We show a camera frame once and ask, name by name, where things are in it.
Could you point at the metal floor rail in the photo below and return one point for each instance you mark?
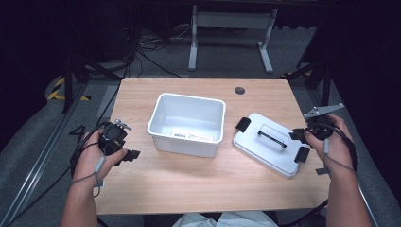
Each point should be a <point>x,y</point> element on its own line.
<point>34,170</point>

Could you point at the grey metal stand frame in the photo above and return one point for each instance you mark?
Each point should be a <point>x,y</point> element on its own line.
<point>231,20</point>

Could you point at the white plastic storage box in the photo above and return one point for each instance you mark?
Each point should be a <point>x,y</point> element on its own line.
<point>189,116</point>

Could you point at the black tripod stand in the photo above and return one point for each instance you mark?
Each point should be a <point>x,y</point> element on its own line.
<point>324,82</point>
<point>69,78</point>

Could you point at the black tape piece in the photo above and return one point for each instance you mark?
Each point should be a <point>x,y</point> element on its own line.
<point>322,171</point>

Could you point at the yellow black floor tape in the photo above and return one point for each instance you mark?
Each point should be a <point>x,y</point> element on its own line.
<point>58,93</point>

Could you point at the person's light clothing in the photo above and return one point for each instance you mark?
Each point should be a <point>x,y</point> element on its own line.
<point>227,220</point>

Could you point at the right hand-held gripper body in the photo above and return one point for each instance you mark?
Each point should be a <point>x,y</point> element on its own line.
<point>321,127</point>

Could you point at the round grey table grommet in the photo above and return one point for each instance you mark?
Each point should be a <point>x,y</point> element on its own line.
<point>239,90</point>

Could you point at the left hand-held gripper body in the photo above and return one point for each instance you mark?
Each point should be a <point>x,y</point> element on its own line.
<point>112,138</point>

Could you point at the person's left hand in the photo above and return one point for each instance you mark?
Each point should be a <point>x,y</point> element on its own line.
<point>90,164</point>

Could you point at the white label sticker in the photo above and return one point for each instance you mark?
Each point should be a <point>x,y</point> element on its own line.
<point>192,136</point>

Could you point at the person's right hand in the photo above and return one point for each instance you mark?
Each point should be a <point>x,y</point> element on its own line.
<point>339,151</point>

